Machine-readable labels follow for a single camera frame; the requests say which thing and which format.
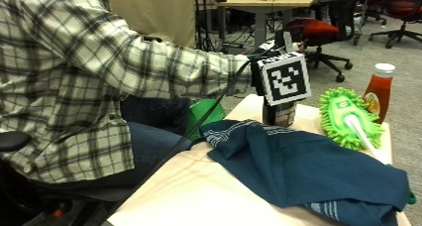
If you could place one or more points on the white marker cube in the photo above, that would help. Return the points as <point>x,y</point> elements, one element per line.
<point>286,79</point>

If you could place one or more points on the black chair armrest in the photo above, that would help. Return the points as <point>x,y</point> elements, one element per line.
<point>14,140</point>

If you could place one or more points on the green bag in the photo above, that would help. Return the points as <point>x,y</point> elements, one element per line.
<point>204,112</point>

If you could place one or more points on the dark blue cloth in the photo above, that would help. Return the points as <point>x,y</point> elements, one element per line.
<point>308,163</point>

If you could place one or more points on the black chair seat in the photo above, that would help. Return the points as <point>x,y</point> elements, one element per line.
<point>89,194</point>

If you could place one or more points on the red office chair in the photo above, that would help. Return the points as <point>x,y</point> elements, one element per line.
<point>319,31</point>
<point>403,9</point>

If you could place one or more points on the wooden desk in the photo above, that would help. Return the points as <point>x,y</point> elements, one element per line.
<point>264,3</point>

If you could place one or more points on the black tripod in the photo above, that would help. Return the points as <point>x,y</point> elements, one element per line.
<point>203,21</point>

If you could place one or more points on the person in plaid shirt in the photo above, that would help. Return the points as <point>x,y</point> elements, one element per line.
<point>66,87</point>

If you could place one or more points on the red ketchup bottle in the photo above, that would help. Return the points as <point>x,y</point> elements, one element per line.
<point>377,93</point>

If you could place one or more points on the green microfibre mop head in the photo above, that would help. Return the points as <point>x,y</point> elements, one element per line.
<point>341,113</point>

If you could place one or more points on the dark glass jar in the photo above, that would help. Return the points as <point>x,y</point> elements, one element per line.
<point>284,115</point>

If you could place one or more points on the beige partition panel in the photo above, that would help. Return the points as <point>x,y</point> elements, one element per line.
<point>154,11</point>

